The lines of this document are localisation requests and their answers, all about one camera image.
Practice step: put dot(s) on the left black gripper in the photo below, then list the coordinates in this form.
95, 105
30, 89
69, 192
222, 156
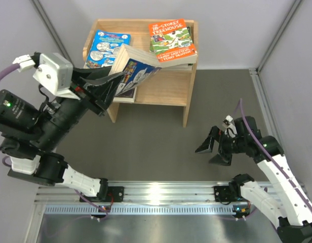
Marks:
93, 85

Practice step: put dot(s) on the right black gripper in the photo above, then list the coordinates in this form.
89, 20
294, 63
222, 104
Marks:
223, 157

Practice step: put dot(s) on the dark tale of cities book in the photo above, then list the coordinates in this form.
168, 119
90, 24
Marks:
126, 97

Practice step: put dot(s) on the light blue comic book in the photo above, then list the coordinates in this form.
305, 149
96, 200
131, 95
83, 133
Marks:
104, 48

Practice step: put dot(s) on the blue 91-storey treehouse book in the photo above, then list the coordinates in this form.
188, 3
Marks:
136, 65

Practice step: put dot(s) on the green 65-storey treehouse book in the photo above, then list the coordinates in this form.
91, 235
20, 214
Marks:
151, 47

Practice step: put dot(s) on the orange 78-storey treehouse book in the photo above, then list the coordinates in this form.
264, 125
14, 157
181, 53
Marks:
172, 43

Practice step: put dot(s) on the green coin cover book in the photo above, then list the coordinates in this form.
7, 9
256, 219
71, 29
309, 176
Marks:
181, 67

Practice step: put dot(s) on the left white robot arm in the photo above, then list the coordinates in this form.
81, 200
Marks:
30, 135

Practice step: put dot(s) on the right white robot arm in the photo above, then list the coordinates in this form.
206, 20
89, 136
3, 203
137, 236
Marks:
291, 214

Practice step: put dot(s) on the wooden two-tier shelf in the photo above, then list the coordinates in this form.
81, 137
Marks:
170, 87

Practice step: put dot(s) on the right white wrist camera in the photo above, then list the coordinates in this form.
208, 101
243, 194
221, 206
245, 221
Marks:
230, 129

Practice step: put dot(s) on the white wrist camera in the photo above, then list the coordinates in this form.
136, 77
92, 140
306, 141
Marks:
53, 72
230, 129

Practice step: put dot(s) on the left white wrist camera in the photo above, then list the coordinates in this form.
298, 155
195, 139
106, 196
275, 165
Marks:
53, 72

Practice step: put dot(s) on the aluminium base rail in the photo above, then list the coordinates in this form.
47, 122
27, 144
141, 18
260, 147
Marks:
158, 198

